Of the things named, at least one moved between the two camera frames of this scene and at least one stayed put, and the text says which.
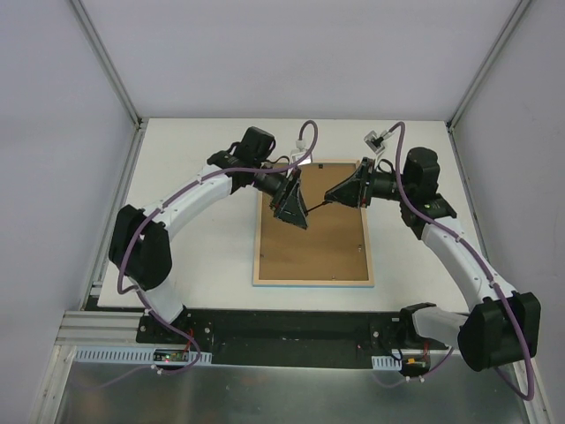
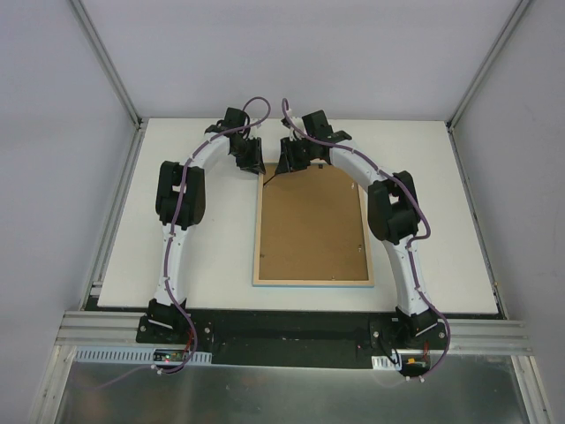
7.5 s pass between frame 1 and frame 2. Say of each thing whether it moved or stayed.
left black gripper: moved
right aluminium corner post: stayed
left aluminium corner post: stayed
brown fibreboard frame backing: stayed
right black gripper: moved
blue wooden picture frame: stayed
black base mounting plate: stayed
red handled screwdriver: moved
